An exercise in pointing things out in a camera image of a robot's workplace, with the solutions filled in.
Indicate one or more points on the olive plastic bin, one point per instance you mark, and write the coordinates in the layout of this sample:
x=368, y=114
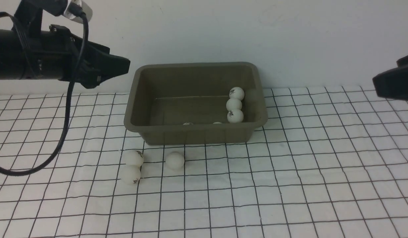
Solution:
x=164, y=96

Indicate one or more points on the white ping-pong ball with logo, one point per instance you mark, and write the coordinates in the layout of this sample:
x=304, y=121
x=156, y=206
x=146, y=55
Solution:
x=237, y=93
x=133, y=158

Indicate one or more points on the white grid tablecloth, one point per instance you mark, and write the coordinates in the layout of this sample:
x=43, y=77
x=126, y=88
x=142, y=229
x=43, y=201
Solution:
x=329, y=163

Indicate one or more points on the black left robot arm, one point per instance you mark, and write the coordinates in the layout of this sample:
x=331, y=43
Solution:
x=13, y=62

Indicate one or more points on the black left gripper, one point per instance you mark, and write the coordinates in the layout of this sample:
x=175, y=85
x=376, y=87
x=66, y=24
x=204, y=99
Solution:
x=58, y=52

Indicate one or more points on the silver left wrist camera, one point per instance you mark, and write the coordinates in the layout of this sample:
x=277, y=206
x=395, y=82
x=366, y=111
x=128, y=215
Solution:
x=29, y=13

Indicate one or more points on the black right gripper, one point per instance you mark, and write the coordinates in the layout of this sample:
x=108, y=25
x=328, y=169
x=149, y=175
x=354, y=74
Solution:
x=393, y=83

